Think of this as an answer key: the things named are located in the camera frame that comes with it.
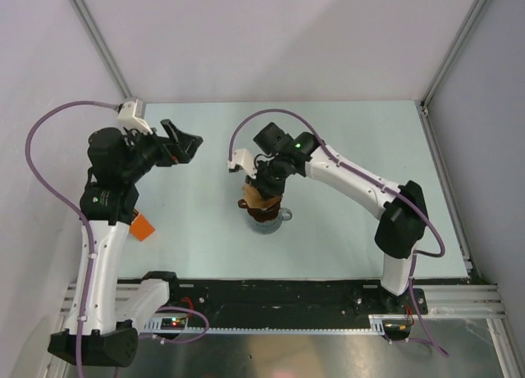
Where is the brown paper coffee filter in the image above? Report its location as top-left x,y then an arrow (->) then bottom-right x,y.
242,184 -> 282,210

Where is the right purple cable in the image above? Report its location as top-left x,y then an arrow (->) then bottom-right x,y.
227,107 -> 450,358

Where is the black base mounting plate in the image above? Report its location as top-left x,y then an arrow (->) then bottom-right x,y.
134,277 -> 428,330

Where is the amber glass coffee dripper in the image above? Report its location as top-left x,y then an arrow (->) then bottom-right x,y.
237,197 -> 282,223

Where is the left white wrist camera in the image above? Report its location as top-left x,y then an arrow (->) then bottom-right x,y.
117,98 -> 153,134

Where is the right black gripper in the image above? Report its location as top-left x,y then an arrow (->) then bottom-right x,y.
246,156 -> 289,202

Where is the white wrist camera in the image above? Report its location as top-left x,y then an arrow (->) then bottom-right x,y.
117,98 -> 153,134
227,148 -> 258,179

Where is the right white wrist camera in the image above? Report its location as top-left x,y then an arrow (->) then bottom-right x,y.
227,148 -> 258,179

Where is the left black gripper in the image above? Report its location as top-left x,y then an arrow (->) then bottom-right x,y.
121,119 -> 201,182

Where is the orange coffee filter box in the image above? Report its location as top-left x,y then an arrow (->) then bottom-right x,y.
129,209 -> 155,242

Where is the white slotted cable duct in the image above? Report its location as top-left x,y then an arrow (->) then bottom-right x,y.
142,317 -> 385,335

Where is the clear glass pitcher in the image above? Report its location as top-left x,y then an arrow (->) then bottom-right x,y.
248,207 -> 293,235

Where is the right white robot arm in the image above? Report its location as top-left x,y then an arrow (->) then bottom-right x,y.
244,122 -> 427,313

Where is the aluminium frame rail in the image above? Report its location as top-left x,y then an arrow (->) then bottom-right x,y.
59,284 -> 507,319

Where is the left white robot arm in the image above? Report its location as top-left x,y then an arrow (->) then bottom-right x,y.
48,119 -> 203,367

